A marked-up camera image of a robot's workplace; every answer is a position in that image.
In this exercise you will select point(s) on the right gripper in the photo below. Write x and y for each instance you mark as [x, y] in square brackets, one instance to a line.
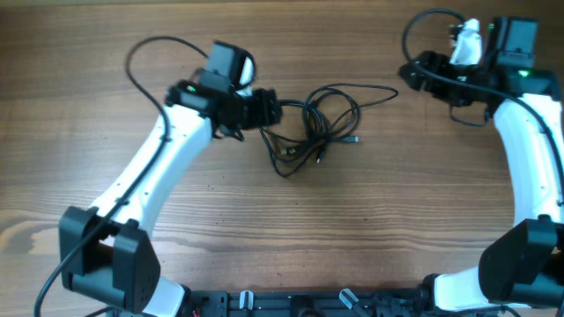
[430, 84]

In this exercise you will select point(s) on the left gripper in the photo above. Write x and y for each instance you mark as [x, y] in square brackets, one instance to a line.
[268, 110]

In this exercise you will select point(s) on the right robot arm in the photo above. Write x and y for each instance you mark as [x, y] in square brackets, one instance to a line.
[524, 267]

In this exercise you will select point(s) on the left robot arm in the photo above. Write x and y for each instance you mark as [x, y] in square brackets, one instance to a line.
[106, 250]

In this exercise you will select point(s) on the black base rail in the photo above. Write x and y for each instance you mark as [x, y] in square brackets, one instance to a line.
[382, 303]

